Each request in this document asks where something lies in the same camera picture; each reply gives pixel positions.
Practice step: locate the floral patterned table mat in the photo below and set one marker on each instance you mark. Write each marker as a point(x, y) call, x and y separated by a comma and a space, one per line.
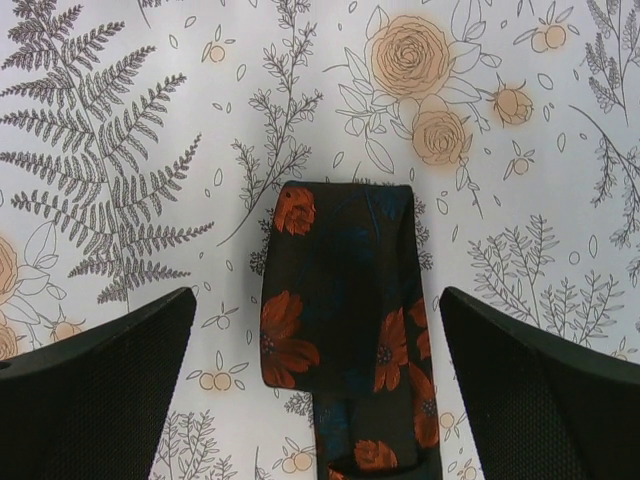
point(143, 145)

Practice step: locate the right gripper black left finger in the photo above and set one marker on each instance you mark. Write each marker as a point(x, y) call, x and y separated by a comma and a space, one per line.
point(93, 406)

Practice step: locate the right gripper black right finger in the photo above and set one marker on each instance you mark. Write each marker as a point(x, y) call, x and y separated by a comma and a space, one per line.
point(540, 406)

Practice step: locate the black tie orange flowers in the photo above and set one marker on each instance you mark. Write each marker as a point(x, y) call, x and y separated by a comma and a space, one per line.
point(343, 318)

